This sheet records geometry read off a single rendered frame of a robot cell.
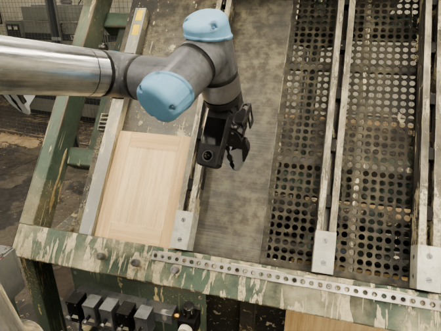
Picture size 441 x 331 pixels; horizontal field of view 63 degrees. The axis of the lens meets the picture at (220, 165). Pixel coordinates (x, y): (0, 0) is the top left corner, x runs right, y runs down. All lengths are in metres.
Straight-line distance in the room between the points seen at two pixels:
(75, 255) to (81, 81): 0.91
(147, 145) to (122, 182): 0.17
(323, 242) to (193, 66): 0.76
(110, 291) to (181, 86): 0.98
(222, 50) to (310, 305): 0.82
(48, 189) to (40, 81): 1.03
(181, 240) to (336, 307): 0.52
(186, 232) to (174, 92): 0.74
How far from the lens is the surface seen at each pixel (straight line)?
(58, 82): 0.56
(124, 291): 1.36
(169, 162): 1.34
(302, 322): 1.57
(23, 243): 1.53
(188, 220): 1.21
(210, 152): 0.68
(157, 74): 0.54
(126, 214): 1.36
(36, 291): 1.67
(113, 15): 1.83
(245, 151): 0.75
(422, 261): 1.20
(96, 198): 1.40
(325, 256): 1.16
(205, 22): 0.60
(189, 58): 0.57
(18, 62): 0.53
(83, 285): 1.44
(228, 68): 0.63
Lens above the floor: 1.65
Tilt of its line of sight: 24 degrees down
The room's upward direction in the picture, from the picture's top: straight up
